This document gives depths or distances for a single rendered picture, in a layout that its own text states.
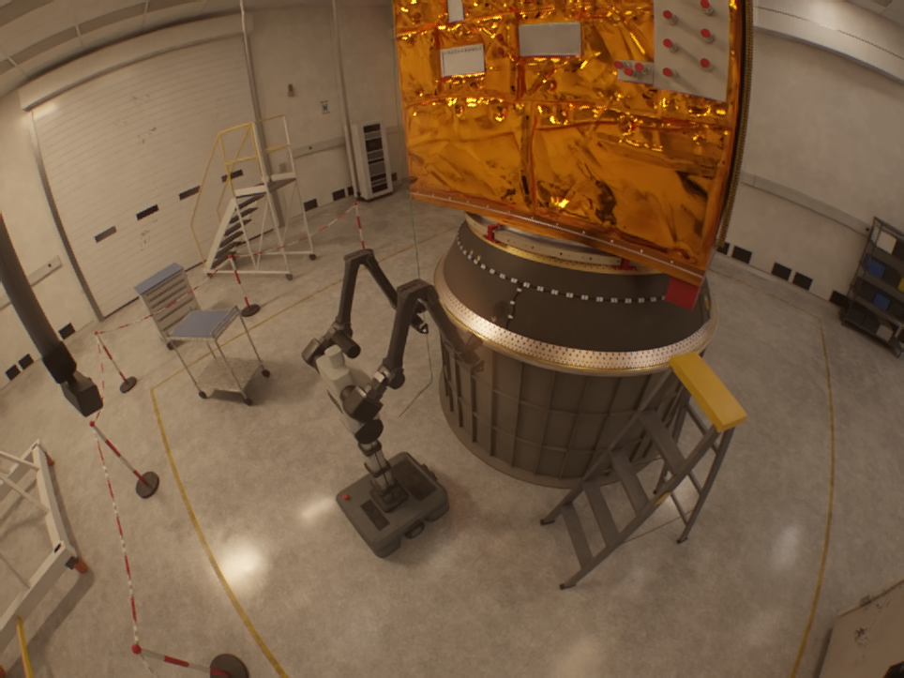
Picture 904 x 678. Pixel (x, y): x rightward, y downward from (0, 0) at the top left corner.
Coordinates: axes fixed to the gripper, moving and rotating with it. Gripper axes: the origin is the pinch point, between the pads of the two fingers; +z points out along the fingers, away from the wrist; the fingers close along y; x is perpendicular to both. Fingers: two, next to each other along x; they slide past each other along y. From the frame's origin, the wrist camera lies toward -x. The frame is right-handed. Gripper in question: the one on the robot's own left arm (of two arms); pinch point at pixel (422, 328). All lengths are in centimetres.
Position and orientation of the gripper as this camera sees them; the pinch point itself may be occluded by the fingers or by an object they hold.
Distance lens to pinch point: 218.3
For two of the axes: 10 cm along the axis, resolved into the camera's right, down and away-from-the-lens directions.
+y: -6.6, -4.3, 6.2
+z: 4.3, 4.6, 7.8
